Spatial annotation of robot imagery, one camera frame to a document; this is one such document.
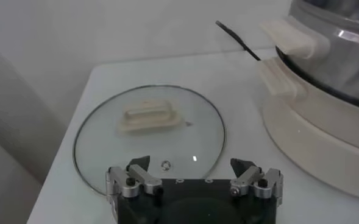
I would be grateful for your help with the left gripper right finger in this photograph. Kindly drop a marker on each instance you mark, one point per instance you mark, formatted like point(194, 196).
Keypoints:
point(258, 182)

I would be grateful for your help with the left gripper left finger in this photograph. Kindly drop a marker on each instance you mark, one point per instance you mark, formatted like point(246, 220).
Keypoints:
point(136, 182)

